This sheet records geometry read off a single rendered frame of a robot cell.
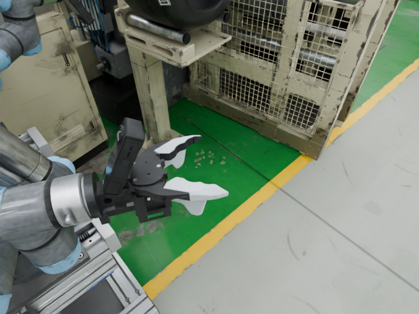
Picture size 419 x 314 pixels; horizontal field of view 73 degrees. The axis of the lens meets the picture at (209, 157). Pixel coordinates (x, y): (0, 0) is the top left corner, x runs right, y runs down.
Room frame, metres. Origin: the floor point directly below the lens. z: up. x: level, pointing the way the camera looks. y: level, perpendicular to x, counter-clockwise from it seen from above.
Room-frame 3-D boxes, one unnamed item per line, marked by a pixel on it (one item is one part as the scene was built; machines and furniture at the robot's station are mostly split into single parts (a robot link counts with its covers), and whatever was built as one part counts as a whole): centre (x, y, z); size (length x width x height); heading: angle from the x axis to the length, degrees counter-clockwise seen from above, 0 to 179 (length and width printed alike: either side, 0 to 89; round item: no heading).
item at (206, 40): (1.35, 0.14, 0.80); 0.37 x 0.36 x 0.02; 142
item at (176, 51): (1.24, 0.23, 0.84); 0.36 x 0.09 x 0.06; 52
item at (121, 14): (1.46, 0.28, 0.90); 0.40 x 0.03 x 0.10; 142
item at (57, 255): (0.24, 0.28, 0.94); 0.11 x 0.08 x 0.11; 17
